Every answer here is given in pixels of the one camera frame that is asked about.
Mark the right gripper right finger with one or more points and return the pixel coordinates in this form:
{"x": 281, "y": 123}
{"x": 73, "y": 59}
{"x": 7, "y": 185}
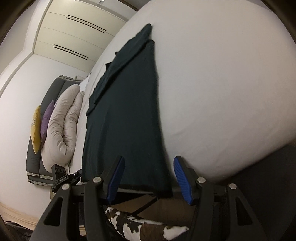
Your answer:
{"x": 221, "y": 212}

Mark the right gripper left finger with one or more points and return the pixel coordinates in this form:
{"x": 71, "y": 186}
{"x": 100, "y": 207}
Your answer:
{"x": 77, "y": 212}

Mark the dark green cloth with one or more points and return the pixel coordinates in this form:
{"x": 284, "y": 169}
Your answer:
{"x": 123, "y": 120}

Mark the brown white cowhide rug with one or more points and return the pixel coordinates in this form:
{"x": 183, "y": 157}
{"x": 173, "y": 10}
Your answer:
{"x": 134, "y": 228}

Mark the beige duvet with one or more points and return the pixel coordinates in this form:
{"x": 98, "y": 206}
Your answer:
{"x": 60, "y": 142}

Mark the yellow cushion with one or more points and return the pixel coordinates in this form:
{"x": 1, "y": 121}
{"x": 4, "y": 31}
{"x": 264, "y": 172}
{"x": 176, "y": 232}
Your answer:
{"x": 35, "y": 130}

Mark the purple cushion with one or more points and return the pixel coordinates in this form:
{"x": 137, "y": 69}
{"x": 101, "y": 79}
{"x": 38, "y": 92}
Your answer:
{"x": 45, "y": 121}

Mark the white bed mattress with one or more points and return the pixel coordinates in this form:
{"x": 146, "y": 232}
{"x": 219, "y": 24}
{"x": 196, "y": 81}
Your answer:
{"x": 226, "y": 82}

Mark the cream drawer cabinet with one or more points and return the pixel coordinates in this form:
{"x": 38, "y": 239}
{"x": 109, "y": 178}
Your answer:
{"x": 76, "y": 33}

